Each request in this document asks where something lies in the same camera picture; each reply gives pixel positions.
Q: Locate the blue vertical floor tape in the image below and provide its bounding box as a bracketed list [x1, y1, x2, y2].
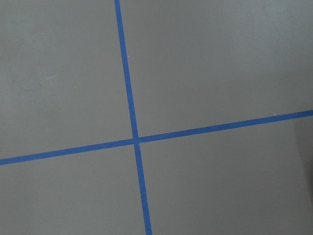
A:
[114, 0, 153, 235]

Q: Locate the blue horizontal floor tape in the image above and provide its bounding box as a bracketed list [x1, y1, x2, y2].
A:
[0, 110, 313, 165]

